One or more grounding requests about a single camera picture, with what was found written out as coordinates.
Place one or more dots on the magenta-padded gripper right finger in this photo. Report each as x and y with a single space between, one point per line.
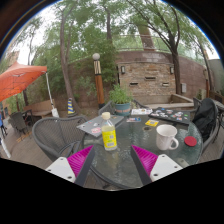
163 166

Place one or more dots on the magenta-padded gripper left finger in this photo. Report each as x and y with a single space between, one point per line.
61 168

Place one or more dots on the clear bottle with yellow label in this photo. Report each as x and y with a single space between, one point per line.
109 136

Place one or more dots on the white ceramic mug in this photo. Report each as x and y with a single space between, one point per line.
165 138

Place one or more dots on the flat round red coaster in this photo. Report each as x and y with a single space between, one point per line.
190 141

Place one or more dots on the yellow card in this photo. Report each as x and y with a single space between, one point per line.
152 122

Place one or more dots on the grey laptop with stickers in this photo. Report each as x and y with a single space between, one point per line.
93 126

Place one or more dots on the white printed booklet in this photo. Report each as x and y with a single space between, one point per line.
141 112

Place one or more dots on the blue and yellow striped cone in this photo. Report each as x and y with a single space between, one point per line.
70 107

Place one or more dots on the dark wicker chair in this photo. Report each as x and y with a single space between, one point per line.
19 121

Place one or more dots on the black jacket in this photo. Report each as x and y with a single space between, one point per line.
205 118

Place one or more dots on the wooden bench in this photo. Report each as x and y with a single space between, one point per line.
41 107

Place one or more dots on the green plant in blue pot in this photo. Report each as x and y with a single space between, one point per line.
121 98

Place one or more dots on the slim-trunked tree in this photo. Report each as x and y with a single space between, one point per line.
65 73

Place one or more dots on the dark-trunked tree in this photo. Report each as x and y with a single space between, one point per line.
176 71

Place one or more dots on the orange patio umbrella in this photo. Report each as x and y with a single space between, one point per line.
20 78

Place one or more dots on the wooden lamp post with globe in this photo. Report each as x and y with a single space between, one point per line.
99 86

